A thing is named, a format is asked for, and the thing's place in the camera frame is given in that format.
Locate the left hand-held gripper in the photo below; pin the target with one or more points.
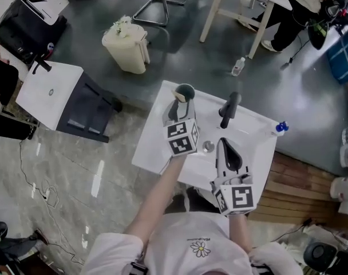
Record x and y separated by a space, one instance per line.
181 137

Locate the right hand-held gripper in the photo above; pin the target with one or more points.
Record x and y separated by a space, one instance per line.
239 196

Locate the green cup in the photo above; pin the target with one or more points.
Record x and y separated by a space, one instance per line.
188 92

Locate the person's right forearm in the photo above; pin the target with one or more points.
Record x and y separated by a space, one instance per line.
239 233

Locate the person's left forearm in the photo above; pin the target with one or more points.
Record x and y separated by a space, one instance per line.
159 199

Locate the metal sink drain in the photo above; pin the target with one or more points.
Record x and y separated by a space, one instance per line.
208 146

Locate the blue pump soap bottle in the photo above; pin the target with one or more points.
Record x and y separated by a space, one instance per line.
281 127

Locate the wooden floor platform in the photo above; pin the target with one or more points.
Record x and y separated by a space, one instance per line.
297 188

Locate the clear plastic water bottle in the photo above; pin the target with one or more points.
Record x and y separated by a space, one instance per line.
238 67

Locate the cream trash bin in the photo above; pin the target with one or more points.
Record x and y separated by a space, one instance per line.
128 53

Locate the dark sink cabinet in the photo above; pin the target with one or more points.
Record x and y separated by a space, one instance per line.
88 107

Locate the person's white daisy t-shirt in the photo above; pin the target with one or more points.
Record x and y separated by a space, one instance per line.
185 248

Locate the white flower bunch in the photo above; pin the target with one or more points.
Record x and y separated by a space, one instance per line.
121 26

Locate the white wooden table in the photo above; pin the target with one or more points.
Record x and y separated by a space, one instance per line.
242 13

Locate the black round speaker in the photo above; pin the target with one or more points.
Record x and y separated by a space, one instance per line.
320 256

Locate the small white washbasin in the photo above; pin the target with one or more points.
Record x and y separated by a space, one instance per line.
48 96

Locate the small black faucet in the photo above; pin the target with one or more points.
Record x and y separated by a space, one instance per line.
42 65

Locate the blue checked bag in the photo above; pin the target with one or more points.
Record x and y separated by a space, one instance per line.
344 59

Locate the black equipment case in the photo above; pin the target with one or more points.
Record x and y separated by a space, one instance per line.
25 30

